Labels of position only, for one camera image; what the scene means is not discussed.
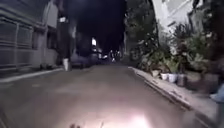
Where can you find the pale kerb strip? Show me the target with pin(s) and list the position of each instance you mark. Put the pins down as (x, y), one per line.
(26, 75)

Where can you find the row of potted plants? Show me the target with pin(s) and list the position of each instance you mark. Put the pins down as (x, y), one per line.
(173, 56)

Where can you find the pale building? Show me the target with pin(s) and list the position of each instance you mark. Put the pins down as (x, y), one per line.
(173, 15)

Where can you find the tree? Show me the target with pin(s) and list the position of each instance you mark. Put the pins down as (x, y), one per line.
(138, 26)

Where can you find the pale concrete pavement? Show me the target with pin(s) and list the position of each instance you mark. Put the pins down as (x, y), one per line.
(186, 96)

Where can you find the white plant pot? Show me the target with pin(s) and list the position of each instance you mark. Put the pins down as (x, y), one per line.
(172, 77)

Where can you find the grey asphalt road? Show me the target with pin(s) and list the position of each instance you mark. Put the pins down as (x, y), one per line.
(100, 93)

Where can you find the pole with pale base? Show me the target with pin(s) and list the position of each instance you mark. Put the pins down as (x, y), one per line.
(66, 43)

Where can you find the parked car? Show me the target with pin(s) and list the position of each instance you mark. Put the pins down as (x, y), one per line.
(80, 60)

